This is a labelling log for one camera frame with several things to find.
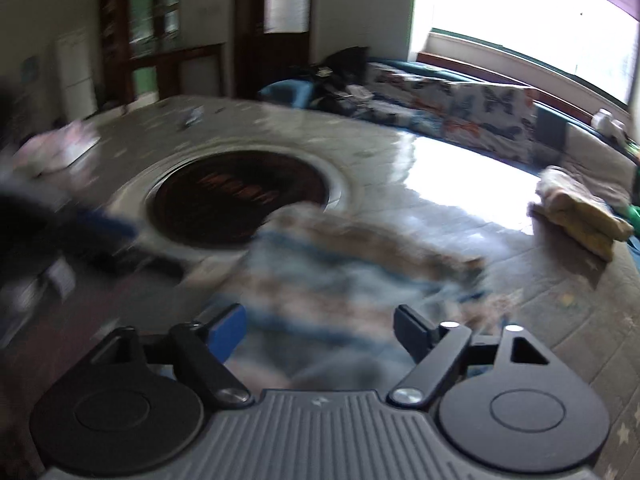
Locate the window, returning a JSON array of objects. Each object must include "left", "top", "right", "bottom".
[{"left": 410, "top": 0, "right": 640, "bottom": 107}]

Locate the folded yellow floral blanket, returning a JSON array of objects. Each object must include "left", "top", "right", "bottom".
[{"left": 530, "top": 166, "right": 636, "bottom": 261}]

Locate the black white clothing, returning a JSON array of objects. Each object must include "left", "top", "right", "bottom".
[{"left": 310, "top": 66, "right": 377, "bottom": 117}]

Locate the brown glass display cabinet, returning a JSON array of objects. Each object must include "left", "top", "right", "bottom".
[{"left": 97, "top": 0, "right": 226, "bottom": 111}]

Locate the black bag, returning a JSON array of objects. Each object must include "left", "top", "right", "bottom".
[{"left": 320, "top": 46, "right": 371, "bottom": 81}]

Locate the brown wooden door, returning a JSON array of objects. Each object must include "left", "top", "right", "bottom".
[{"left": 232, "top": 0, "right": 314, "bottom": 104}]

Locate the white plush toy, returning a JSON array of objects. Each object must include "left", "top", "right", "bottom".
[{"left": 591, "top": 108, "right": 629, "bottom": 136}]

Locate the round heater in table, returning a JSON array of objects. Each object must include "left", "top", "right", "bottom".
[{"left": 107, "top": 135, "right": 349, "bottom": 251}]

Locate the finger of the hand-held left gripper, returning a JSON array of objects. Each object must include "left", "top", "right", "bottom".
[
  {"left": 87, "top": 247, "right": 185, "bottom": 279},
  {"left": 70, "top": 207, "right": 138, "bottom": 243}
]

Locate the blue sofa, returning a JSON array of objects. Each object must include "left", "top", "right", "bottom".
[{"left": 257, "top": 57, "right": 640, "bottom": 241}]

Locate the blue beige striped shirt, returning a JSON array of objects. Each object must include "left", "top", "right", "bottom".
[{"left": 220, "top": 204, "right": 493, "bottom": 393}]

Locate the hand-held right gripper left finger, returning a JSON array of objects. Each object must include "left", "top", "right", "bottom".
[{"left": 87, "top": 303, "right": 252, "bottom": 407}]

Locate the white refrigerator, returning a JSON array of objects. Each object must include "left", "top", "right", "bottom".
[{"left": 54, "top": 30, "right": 99, "bottom": 121}]

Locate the grey cushion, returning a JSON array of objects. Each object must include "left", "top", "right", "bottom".
[{"left": 555, "top": 121, "right": 635, "bottom": 197}]

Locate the long butterfly print pillow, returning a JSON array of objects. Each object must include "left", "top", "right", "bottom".
[
  {"left": 367, "top": 99, "right": 451, "bottom": 136},
  {"left": 367, "top": 62, "right": 451, "bottom": 103}
]

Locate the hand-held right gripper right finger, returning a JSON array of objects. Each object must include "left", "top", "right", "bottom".
[{"left": 389, "top": 304, "right": 566, "bottom": 407}]

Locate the small crumpled wrapper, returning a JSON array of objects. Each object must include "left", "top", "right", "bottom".
[{"left": 177, "top": 106, "right": 206, "bottom": 131}]

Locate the square butterfly print pillow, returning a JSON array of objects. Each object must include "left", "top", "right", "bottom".
[{"left": 442, "top": 80, "right": 539, "bottom": 163}]

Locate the pink cloth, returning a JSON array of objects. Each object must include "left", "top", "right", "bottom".
[{"left": 12, "top": 120, "right": 99, "bottom": 177}]

